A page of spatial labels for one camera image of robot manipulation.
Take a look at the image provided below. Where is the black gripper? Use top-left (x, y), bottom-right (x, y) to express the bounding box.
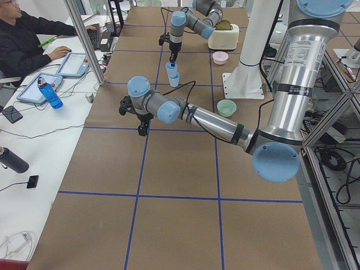
top-left (159, 33), bottom-right (182, 67)
top-left (119, 96), bottom-right (154, 137)

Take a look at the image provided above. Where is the light blue cup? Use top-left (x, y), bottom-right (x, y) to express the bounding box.
top-left (168, 73), bottom-right (180, 88)
top-left (165, 62), bottom-right (178, 77)

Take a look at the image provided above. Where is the person's right hand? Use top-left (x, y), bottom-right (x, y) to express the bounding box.
top-left (48, 46), bottom-right (72, 61)

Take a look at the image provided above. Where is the pink bowl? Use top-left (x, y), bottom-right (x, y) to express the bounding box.
top-left (212, 51), bottom-right (228, 65)

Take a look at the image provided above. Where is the cream toaster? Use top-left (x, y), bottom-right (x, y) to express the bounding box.
top-left (208, 24), bottom-right (240, 51)

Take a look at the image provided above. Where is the toast slice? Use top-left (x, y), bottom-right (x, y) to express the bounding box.
top-left (215, 20), bottom-right (232, 31)

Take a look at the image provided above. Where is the teach pendant far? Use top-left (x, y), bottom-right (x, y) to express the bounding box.
top-left (56, 52), bottom-right (89, 78)

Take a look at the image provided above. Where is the teach pendant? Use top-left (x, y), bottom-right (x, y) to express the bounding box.
top-left (56, 52), bottom-right (89, 78)
top-left (16, 72), bottom-right (64, 106)

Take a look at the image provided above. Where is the green bowl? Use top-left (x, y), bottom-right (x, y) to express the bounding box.
top-left (217, 99), bottom-right (237, 118)

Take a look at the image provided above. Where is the black keyboard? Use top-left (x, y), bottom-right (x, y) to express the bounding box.
top-left (87, 24), bottom-right (100, 50)

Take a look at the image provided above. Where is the blue water bottle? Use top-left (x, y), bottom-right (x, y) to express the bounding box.
top-left (37, 76), bottom-right (63, 109)

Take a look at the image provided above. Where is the teach pendant near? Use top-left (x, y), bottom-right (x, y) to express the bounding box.
top-left (16, 72), bottom-right (64, 106)

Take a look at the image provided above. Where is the black smartphone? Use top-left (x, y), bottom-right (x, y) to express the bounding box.
top-left (1, 105), bottom-right (23, 124)

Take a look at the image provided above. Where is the person in black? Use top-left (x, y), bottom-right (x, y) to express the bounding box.
top-left (0, 0), bottom-right (98, 87)

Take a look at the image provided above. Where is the dark thermos bottle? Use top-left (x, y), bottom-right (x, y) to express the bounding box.
top-left (1, 147), bottom-right (29, 173)

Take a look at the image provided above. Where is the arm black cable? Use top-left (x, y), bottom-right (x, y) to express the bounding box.
top-left (163, 80), bottom-right (197, 113)
top-left (160, 7), bottom-right (189, 37)

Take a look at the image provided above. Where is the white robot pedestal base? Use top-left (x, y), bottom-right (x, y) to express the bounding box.
top-left (223, 0), bottom-right (283, 100)

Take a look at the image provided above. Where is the aluminium frame post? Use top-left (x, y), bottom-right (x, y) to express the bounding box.
top-left (64, 0), bottom-right (105, 86)

